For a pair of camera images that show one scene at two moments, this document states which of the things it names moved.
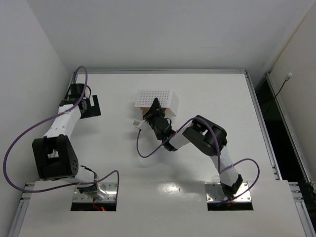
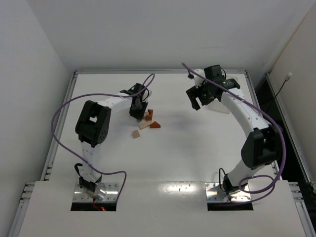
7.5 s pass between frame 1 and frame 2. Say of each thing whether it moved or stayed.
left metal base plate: stayed
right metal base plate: stayed
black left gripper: moved
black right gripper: moved
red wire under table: stayed
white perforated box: moved
